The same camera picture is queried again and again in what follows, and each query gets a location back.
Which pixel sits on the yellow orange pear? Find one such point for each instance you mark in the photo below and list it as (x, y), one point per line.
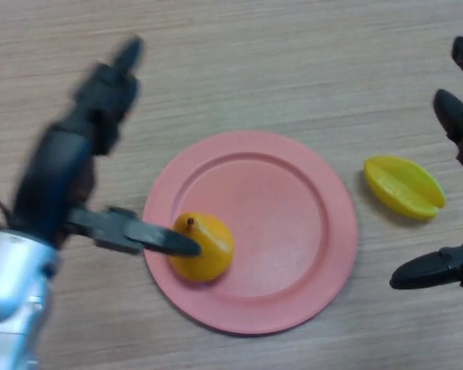
(212, 258)

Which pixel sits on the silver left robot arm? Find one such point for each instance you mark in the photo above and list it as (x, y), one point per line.
(11, 293)

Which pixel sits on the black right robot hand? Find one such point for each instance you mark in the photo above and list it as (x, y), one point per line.
(455, 115)

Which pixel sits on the pink round plate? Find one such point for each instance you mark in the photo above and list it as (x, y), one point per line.
(285, 231)

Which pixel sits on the yellow starfruit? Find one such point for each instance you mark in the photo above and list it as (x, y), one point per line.
(403, 187)

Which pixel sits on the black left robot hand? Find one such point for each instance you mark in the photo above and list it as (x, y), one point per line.
(54, 173)

